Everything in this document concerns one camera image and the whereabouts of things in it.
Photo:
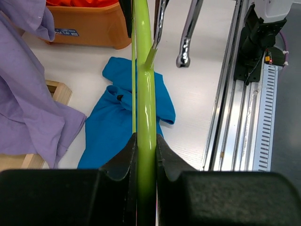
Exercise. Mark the wooden clothes rack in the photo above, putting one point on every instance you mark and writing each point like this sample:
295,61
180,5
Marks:
35,131

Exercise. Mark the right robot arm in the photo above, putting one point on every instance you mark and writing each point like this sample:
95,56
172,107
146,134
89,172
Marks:
263,21

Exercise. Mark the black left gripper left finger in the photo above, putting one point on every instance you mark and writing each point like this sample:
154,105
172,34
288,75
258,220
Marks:
72,197

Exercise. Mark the orange plastic basket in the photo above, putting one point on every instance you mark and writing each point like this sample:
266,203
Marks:
104,27

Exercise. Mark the white slotted cable duct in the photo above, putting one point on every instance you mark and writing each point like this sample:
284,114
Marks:
265,125

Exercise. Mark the lavender t shirt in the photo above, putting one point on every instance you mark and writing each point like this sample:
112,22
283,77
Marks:
30,89

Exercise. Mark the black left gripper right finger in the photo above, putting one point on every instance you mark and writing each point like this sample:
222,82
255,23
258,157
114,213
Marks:
228,198

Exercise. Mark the aluminium mounting rail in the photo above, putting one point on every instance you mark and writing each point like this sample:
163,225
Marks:
231,138

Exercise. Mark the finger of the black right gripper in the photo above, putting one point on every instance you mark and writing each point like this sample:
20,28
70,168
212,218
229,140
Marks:
126,6

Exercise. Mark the orange t shirt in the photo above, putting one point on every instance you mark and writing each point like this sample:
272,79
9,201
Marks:
81,3

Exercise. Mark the blue t shirt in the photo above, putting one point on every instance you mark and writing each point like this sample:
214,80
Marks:
109,126

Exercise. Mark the green hanger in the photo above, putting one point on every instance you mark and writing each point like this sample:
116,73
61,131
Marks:
147,106

